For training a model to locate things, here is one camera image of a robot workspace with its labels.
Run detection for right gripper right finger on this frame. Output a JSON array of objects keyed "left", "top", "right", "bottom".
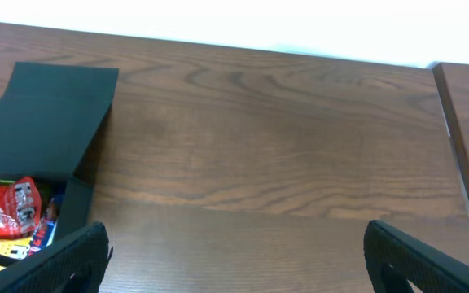
[{"left": 363, "top": 220, "right": 469, "bottom": 293}]

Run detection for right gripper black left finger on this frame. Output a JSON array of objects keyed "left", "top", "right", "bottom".
[{"left": 0, "top": 222, "right": 113, "bottom": 293}]

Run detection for yellow Hacks candy bag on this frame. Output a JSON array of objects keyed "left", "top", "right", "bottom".
[{"left": 0, "top": 237, "right": 31, "bottom": 260}]

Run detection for red Hacks candy bag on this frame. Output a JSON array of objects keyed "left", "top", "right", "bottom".
[{"left": 0, "top": 177, "right": 42, "bottom": 239}]

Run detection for dark green box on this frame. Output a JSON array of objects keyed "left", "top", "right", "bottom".
[{"left": 0, "top": 61, "right": 120, "bottom": 282}]

